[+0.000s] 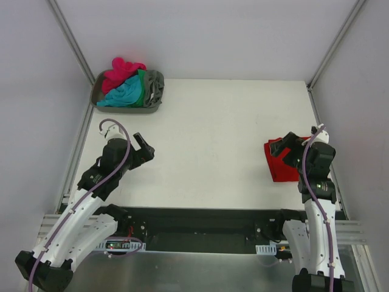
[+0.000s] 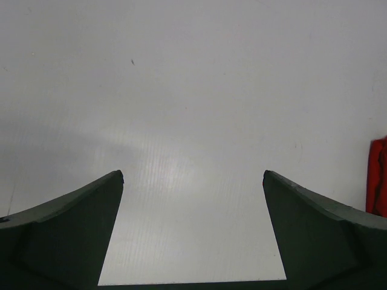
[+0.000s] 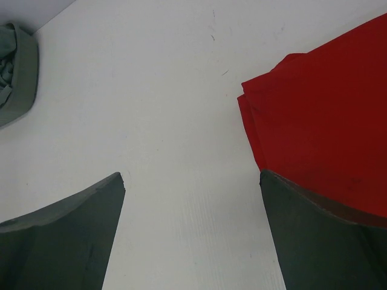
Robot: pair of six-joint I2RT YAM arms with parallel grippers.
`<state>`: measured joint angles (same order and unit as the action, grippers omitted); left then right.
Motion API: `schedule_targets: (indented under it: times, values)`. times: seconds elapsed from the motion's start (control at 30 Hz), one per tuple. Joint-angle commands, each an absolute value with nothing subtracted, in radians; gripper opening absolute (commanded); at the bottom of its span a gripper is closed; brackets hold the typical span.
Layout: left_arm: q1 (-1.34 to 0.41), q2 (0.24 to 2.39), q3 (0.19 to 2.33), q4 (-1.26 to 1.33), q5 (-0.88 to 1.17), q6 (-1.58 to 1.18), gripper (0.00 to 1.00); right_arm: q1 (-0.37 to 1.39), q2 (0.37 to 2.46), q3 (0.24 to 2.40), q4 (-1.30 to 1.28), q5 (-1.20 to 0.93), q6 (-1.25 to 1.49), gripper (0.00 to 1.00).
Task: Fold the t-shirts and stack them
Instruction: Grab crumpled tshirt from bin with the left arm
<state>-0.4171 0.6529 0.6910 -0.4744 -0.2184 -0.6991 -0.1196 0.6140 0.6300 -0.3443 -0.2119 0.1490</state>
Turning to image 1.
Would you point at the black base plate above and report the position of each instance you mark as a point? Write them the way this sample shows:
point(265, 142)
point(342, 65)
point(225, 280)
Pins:
point(224, 231)

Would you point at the left aluminium frame post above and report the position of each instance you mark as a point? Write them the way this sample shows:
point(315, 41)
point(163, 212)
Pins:
point(70, 38)

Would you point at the folded red t-shirt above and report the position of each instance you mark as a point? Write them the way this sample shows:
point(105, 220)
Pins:
point(279, 171)

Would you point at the right aluminium frame post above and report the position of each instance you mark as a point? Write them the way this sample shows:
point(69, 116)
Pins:
point(344, 28)

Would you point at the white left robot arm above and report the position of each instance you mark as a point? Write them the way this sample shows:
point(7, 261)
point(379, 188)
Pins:
point(86, 222)

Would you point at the left slotted cable duct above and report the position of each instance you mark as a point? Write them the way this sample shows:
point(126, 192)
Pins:
point(120, 246)

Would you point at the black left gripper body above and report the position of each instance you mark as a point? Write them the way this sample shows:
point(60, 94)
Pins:
point(141, 152)

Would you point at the grey t-shirt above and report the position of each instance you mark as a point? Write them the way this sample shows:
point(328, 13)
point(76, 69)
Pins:
point(154, 84)

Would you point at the green t-shirt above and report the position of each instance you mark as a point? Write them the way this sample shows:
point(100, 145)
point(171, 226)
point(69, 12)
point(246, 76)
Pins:
point(138, 80)

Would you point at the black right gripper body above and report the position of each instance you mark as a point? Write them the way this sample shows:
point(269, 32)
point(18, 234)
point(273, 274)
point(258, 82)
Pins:
point(287, 149)

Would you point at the teal t-shirt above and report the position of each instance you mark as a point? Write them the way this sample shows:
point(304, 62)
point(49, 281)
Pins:
point(122, 96)

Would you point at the aluminium frame post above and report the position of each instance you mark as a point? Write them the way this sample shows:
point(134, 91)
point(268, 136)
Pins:
point(70, 38)
point(344, 28)

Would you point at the right slotted cable duct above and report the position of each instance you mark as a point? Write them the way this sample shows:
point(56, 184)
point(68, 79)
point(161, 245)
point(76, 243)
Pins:
point(266, 250)

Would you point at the slotted cable duct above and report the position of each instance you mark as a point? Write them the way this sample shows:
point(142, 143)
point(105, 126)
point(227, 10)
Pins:
point(266, 250)
point(120, 246)

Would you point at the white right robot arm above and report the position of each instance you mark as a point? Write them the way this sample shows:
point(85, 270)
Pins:
point(312, 240)

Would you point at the grey plastic bin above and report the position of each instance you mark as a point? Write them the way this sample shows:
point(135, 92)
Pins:
point(97, 95)

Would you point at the pink t-shirt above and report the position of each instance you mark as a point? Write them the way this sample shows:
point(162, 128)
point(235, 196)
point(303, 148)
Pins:
point(121, 71)

